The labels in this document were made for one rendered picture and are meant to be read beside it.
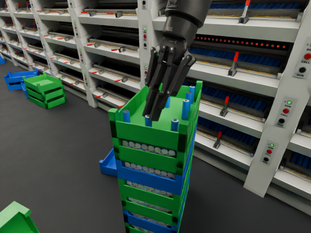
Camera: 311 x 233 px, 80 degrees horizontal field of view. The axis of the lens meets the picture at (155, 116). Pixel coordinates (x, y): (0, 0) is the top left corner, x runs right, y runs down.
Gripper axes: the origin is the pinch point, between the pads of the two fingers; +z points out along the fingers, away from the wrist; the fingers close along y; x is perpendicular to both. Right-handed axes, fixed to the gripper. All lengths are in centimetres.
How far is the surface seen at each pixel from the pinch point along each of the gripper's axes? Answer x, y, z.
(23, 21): 14, -256, -14
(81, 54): 30, -120, -2
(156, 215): 13.4, 4.5, 35.7
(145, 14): 27, -51, -33
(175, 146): 2.6, 8.5, 7.1
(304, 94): 45, 21, -17
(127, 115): -3.5, -4.6, 4.7
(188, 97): 15.8, -2.1, -3.9
